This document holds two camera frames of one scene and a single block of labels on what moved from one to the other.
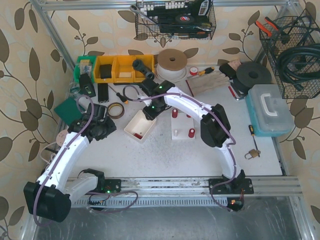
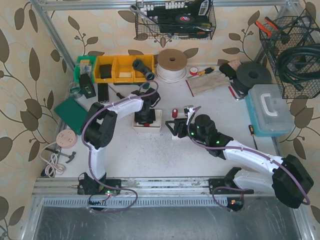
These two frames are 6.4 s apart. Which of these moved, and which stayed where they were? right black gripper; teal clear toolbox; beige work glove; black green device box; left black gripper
Moved: left black gripper; right black gripper
Stayed: black green device box; teal clear toolbox; beige work glove
